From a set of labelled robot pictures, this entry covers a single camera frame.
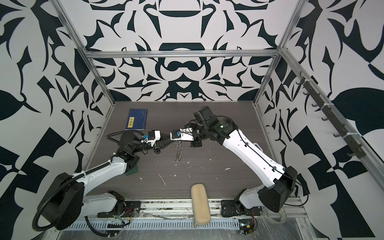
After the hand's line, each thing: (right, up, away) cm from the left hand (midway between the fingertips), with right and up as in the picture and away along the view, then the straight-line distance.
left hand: (176, 133), depth 68 cm
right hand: (+2, -1, +1) cm, 2 cm away
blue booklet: (-33, +6, +40) cm, 52 cm away
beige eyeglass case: (+11, -36, +4) cm, 38 cm away
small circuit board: (+33, -44, +3) cm, 54 cm away
